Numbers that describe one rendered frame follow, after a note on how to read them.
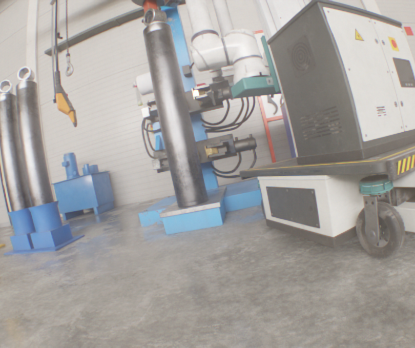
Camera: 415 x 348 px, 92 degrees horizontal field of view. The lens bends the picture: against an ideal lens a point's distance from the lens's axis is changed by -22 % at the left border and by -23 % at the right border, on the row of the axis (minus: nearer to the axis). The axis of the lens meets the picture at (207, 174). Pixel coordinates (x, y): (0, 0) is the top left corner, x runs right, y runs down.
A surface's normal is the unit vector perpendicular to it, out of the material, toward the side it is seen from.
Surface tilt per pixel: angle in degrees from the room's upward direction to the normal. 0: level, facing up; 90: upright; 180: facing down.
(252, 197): 90
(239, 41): 89
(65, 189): 90
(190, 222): 90
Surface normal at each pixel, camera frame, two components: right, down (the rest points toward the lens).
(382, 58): 0.28, -0.02
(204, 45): -0.19, -0.10
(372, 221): -0.94, 0.22
